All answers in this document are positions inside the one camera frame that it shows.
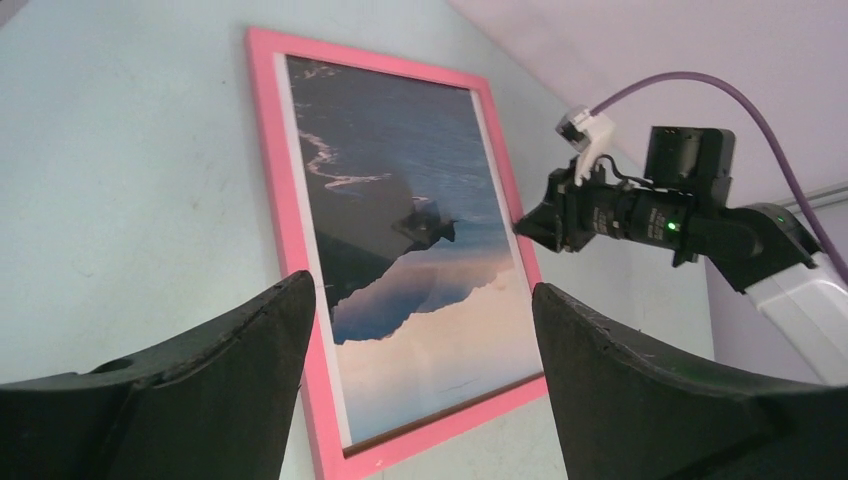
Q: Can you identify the seascape photo print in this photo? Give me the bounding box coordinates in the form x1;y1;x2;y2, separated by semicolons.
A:
277;55;541;448

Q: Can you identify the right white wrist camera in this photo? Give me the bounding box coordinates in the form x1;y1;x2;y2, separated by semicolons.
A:
555;106;615;186

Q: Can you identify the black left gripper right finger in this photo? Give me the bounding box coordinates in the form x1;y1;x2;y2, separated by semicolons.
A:
532;283;847;479

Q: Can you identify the pink wooden picture frame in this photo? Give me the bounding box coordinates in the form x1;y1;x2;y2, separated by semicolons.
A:
245;26;547;479

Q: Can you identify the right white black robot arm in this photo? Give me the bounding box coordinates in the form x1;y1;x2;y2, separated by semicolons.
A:
514;126;847;386

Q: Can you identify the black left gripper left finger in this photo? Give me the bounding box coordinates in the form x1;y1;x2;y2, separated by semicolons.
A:
1;271;316;479

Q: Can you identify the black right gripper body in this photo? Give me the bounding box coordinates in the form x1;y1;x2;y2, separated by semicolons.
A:
562;126;736;265

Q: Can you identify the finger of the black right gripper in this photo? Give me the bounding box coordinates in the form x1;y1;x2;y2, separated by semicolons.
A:
513;168;577;253

